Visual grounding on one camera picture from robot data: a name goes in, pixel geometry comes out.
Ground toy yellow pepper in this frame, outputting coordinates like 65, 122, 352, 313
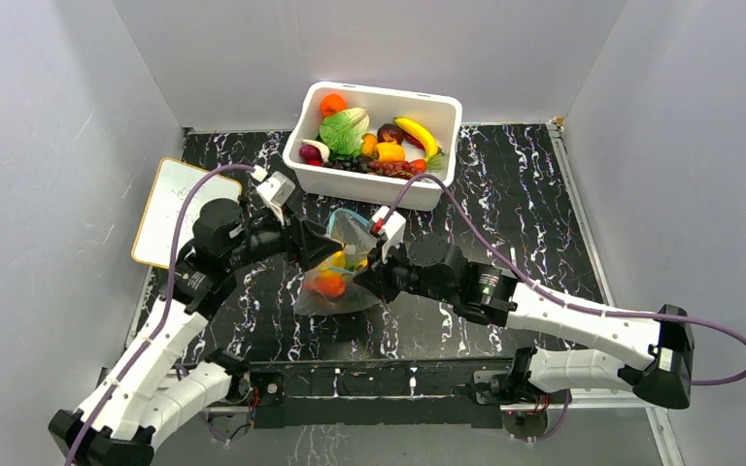
374, 142, 406, 163

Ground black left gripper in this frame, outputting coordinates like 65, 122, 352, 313
225, 202, 342, 271

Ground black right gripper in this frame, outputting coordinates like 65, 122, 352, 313
353, 235, 456, 306

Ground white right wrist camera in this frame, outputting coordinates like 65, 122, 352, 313
371, 206, 407, 263

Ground toy green cabbage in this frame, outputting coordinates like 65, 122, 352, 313
319, 108, 370, 156

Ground toy red tomato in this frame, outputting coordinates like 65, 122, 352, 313
311, 270, 346, 299

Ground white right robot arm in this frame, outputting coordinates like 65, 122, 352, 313
354, 235, 695, 410

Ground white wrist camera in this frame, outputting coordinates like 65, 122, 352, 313
256, 172, 296, 225
371, 206, 407, 263

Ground white board wooden frame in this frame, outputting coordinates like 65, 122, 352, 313
131, 157, 242, 269

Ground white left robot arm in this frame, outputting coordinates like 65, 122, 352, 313
49, 199, 344, 465

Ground toy yellow pear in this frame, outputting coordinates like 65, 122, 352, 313
322, 251, 368, 273

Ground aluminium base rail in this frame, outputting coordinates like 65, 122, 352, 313
86, 363, 670, 426

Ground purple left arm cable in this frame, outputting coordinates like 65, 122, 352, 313
63, 163, 268, 466

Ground toy red chili pepper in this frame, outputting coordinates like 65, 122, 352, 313
404, 133, 424, 150

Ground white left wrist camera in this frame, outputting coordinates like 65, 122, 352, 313
256, 172, 296, 225

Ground toy red grapes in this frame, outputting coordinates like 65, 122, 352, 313
366, 160, 422, 180

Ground toy yellow banana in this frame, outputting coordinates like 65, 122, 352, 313
393, 117, 443, 160

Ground toy purple onion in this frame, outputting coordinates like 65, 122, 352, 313
298, 140, 331, 165

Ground clear zip top bag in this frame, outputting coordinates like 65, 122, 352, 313
293, 208, 379, 316

